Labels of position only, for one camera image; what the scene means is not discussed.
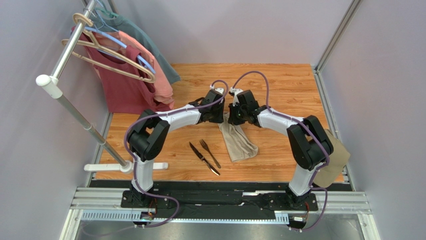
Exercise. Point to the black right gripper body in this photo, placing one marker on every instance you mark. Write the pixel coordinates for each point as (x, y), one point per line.
(235, 118)

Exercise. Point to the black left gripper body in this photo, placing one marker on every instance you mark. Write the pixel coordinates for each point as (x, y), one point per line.
(217, 116)

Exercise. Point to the silver fork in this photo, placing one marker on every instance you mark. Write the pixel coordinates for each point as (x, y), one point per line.
(206, 147)

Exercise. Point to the beige cloth napkin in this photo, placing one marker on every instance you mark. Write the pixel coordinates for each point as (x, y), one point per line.
(238, 146)

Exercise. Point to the silver table knife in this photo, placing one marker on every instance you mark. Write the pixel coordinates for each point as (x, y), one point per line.
(203, 159)

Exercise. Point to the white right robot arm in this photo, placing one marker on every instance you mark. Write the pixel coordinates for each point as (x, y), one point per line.
(311, 147)

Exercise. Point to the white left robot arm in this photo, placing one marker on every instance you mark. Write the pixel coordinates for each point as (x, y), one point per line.
(146, 137)

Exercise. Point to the salmon pink t-shirt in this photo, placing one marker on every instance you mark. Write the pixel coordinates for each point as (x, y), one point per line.
(163, 89)

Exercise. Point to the dark red t-shirt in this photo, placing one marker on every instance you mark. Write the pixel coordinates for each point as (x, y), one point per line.
(127, 95)

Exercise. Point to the beige baseball cap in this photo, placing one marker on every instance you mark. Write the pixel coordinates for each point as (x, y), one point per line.
(337, 161)

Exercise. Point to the teal green shirt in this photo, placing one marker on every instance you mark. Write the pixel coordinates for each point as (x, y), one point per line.
(125, 25)

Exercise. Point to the beige wooden hanger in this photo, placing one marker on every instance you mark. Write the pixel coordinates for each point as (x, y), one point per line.
(94, 44)

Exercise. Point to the blue plastic hanger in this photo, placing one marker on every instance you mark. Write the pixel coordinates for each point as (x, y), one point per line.
(140, 60)

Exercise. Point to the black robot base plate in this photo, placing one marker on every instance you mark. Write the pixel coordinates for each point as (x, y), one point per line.
(275, 201)

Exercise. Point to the green wire hanger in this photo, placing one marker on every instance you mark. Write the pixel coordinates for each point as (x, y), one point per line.
(108, 14)

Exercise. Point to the aluminium frame rail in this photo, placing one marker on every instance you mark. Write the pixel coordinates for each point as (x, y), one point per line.
(97, 212)

